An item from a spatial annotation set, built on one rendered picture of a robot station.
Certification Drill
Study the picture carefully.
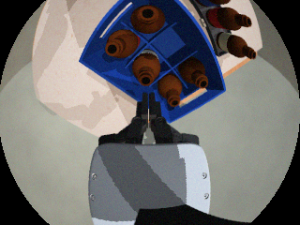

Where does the brown glass bottle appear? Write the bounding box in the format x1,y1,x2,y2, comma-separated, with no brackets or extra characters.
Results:
132,49,160,86
130,5,165,34
176,55,208,89
157,70,182,107
205,7,252,31
105,29,140,58
195,0,231,7
216,32,256,60

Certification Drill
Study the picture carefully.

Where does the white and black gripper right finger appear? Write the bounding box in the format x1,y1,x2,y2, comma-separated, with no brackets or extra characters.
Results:
149,93,199,144

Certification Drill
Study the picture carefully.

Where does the dark blue crate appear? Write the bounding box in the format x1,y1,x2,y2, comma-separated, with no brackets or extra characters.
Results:
79,0,226,123

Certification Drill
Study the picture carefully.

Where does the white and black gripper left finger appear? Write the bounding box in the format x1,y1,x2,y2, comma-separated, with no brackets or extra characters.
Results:
98,93,148,145

